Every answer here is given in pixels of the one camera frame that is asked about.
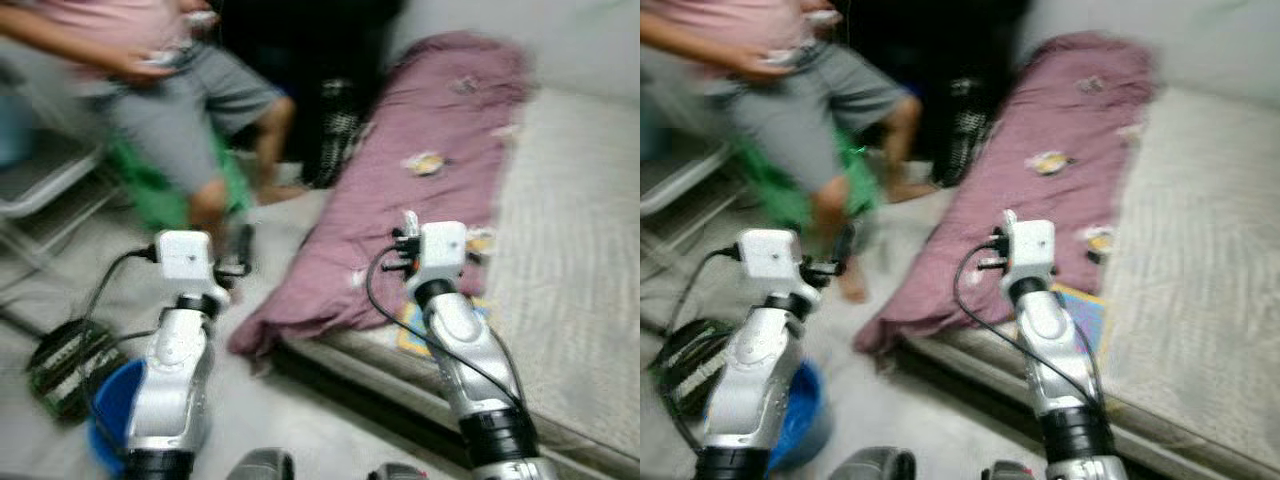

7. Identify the person hand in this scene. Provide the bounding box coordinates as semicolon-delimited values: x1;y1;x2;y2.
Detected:
117;48;185;83
747;46;815;82

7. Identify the blue plastic bucket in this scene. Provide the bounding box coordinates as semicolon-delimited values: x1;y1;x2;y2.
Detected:
765;360;836;473
88;357;151;473

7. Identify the black mesh basket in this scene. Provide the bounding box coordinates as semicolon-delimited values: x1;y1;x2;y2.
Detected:
650;318;736;421
27;317;129;423

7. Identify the person in grey shorts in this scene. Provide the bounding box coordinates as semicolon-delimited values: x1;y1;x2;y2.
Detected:
0;0;311;301
640;0;941;306

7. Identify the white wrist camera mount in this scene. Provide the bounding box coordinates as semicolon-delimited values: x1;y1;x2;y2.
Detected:
737;228;806;296
1003;218;1056;291
155;230;219;299
415;220;469;296

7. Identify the white quilted mattress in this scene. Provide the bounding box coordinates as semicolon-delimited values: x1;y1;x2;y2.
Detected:
900;85;1280;471
285;85;641;471

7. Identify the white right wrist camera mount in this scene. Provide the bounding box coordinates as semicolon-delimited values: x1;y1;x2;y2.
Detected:
415;220;469;296
1003;218;1056;291

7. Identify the black white patterned bag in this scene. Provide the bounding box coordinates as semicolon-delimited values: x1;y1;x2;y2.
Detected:
945;75;996;189
318;78;366;189

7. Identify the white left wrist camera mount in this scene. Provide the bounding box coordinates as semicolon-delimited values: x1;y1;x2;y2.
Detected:
155;230;219;299
737;228;806;296

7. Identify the robot left leg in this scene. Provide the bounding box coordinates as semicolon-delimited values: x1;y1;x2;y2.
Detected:
828;447;916;480
225;448;296;480

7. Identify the green plastic bag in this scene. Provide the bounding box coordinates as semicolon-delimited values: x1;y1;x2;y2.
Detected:
735;135;881;236
105;135;253;233

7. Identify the yellow blue children's book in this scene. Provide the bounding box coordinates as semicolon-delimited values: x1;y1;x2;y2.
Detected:
1015;283;1109;356
398;295;493;358

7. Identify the mauve cartoon print blanket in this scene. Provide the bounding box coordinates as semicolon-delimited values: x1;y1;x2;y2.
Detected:
853;30;1156;361
228;30;533;363

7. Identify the white chair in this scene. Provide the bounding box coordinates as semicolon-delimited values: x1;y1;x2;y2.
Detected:
640;135;736;251
0;125;116;291

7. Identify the dark bed base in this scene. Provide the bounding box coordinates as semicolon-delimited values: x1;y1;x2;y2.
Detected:
268;340;641;480
895;340;1280;480

